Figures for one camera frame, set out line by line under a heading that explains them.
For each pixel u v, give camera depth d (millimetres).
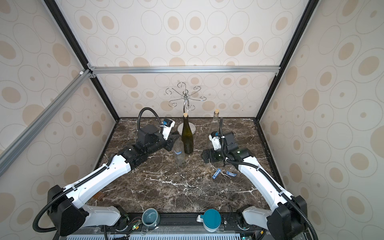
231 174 907
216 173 904
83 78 846
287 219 387
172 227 729
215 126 1241
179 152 831
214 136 711
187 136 861
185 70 913
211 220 674
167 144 660
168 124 624
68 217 382
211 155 686
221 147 688
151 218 742
